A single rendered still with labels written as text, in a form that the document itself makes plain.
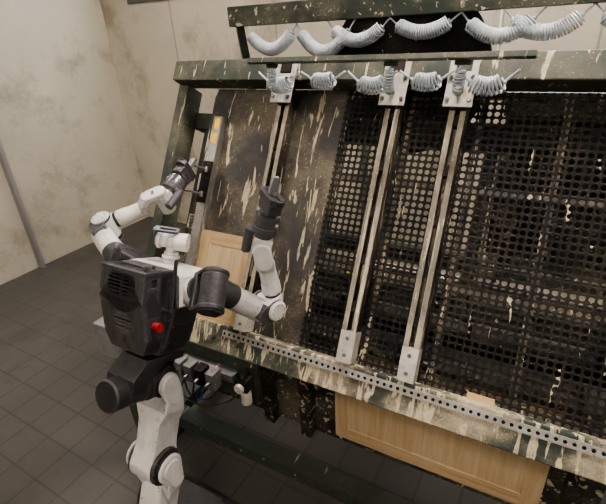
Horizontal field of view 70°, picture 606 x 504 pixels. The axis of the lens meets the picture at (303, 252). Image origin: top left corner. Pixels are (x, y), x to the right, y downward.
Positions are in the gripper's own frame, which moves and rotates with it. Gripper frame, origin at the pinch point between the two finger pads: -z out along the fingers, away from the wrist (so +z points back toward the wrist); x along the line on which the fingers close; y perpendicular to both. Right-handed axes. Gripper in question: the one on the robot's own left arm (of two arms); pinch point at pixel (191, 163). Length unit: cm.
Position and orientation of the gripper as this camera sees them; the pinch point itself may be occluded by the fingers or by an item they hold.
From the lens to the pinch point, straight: 210.6
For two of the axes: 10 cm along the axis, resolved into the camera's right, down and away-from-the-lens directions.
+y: 8.8, 1.7, -4.4
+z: -4.0, 7.8, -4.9
